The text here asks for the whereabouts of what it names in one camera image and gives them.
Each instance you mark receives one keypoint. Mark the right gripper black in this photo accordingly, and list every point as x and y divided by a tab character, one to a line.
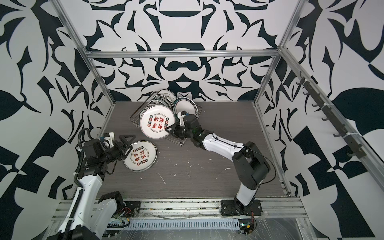
176	126

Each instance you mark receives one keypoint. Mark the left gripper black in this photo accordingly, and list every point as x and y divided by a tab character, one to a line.
125	144

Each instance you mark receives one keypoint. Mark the white plate red characters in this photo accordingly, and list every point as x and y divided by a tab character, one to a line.
142	156
154	120

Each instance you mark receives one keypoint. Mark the white plate red green band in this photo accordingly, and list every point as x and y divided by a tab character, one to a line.
185	104

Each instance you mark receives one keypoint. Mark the wire dish rack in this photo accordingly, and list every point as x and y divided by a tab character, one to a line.
135	117

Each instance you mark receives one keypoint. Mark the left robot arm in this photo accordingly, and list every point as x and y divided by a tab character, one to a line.
88	217

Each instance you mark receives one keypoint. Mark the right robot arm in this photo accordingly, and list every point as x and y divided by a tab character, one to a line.
251	166

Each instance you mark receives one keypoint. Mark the white plate green lettering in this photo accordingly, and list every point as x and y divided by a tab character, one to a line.
161	99

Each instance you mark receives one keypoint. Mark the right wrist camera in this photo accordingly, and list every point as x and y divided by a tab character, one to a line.
181	115

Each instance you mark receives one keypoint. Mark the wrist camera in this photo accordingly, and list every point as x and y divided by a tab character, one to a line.
181	115
108	139

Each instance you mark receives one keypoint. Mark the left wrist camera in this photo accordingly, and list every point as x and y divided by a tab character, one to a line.
108	139

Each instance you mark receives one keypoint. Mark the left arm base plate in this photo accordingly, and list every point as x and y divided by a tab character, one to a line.
130	209

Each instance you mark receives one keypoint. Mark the aluminium frame crossbar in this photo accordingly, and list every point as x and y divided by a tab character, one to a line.
180	54

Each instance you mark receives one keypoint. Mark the white cable duct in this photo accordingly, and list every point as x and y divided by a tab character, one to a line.
186	224

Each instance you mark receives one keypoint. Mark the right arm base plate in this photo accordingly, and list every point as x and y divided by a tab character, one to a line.
231	208

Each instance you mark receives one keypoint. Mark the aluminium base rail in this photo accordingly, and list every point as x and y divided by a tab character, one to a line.
167	209

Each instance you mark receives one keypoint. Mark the wall hook rail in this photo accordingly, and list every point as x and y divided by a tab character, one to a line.
333	115

